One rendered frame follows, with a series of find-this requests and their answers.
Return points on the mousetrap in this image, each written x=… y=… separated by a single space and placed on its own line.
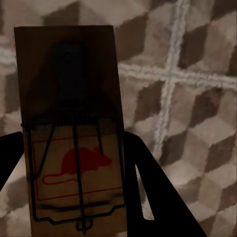
x=73 y=130

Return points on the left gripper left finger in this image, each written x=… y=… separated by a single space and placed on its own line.
x=11 y=150

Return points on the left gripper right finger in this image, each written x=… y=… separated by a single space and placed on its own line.
x=172 y=217

